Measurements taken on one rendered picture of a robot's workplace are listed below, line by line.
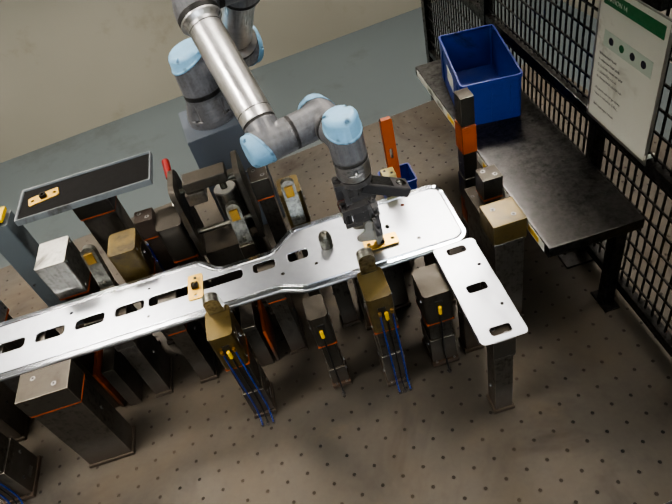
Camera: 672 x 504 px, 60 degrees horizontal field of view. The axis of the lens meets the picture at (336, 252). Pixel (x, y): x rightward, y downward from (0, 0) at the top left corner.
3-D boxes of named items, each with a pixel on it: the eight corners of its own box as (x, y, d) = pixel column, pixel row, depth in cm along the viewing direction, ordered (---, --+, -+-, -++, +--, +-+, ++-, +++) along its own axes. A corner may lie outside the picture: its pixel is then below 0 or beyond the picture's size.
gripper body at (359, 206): (340, 211, 135) (328, 171, 127) (375, 200, 135) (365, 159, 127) (348, 232, 130) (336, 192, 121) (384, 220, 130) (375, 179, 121)
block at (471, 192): (485, 296, 159) (482, 217, 138) (468, 267, 168) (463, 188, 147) (495, 293, 159) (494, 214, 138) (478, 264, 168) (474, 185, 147)
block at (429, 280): (437, 377, 146) (426, 308, 126) (421, 341, 154) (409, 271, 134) (464, 369, 146) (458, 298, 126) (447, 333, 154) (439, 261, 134)
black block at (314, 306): (336, 399, 147) (308, 331, 127) (328, 368, 154) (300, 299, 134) (355, 393, 148) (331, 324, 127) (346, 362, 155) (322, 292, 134)
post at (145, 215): (192, 317, 177) (133, 224, 149) (191, 306, 180) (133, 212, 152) (207, 312, 177) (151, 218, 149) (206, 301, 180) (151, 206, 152)
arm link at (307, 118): (277, 106, 124) (298, 127, 116) (323, 84, 126) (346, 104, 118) (287, 136, 129) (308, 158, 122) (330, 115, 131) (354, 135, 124)
